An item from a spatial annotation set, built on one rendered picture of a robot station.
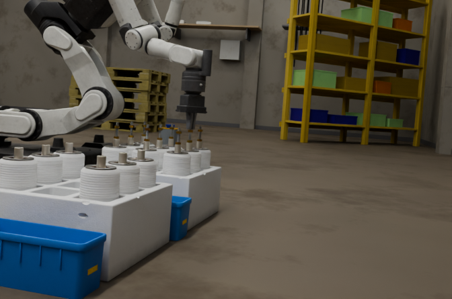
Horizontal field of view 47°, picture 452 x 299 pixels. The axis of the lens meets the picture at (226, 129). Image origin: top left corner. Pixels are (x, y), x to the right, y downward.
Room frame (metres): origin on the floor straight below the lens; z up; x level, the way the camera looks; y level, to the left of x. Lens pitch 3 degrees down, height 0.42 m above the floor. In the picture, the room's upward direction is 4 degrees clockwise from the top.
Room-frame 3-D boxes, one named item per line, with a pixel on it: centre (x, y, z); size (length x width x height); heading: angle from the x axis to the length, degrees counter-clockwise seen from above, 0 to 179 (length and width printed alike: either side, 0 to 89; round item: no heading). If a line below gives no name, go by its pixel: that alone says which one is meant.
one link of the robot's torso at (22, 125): (2.32, 0.90, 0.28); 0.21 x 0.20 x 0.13; 77
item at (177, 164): (1.78, 0.16, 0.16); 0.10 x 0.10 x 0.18
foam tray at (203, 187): (1.92, 0.24, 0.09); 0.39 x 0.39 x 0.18; 75
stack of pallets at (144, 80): (7.20, 1.51, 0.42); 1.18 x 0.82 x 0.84; 76
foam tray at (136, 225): (1.41, 0.39, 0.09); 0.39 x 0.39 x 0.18; 75
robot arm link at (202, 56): (1.89, 0.12, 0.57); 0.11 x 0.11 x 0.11; 59
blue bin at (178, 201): (1.65, 0.25, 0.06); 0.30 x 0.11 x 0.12; 76
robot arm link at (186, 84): (1.89, 0.13, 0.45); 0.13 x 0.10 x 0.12; 132
